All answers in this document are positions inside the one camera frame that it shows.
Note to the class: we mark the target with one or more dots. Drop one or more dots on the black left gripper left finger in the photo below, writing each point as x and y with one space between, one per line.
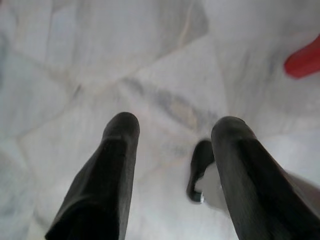
100 187

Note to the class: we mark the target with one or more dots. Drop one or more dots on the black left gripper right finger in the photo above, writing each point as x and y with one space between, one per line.
257 187

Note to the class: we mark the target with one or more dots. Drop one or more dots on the robot leg with black foot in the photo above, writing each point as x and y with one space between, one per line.
200 160

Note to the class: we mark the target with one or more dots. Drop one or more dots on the red plastic stool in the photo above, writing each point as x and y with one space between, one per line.
305 60

